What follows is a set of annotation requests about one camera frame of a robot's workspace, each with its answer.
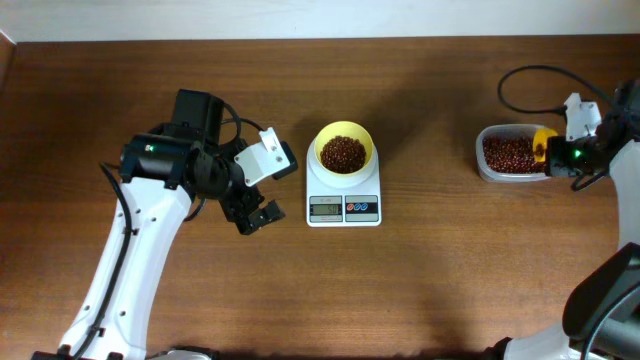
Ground yellow plastic measuring scoop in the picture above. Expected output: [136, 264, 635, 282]
[532, 127, 558, 163]

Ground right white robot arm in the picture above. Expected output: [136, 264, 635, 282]
[481, 80, 639, 360]

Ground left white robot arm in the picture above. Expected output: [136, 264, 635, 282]
[33, 89, 298, 359]

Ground white digital kitchen scale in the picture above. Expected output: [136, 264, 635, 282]
[306, 139, 382, 227]

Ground red beans in bowl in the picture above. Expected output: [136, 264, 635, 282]
[320, 136, 366, 174]

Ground pale yellow plastic bowl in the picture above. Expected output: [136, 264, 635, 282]
[311, 121, 374, 177]

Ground red adzuki beans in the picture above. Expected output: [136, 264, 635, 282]
[482, 136, 544, 174]

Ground clear plastic food container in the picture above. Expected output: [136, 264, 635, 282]
[476, 124, 549, 183]

